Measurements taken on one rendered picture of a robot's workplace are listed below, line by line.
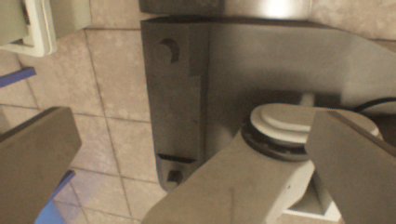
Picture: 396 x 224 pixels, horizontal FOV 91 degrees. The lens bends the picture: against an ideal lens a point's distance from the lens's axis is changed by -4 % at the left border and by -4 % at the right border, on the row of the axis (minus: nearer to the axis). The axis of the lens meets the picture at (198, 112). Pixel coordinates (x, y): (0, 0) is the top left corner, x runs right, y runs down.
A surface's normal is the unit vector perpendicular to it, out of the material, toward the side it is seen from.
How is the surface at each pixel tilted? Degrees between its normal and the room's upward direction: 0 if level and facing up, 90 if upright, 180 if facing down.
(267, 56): 0
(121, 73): 0
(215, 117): 0
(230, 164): 90
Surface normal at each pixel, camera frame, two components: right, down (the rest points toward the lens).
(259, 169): 0.01, -0.87
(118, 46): -0.20, 0.47
